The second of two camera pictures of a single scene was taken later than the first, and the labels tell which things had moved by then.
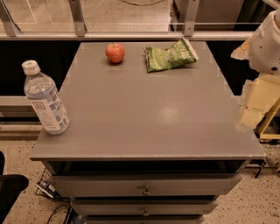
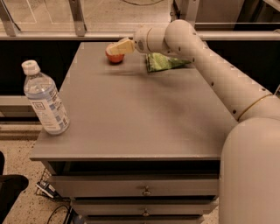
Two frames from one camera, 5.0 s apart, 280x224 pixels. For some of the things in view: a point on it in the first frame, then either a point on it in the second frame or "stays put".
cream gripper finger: (262, 95) -> (145, 40)
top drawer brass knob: (146, 192) stays put
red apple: (115, 52) stays put
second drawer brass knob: (146, 213) stays put
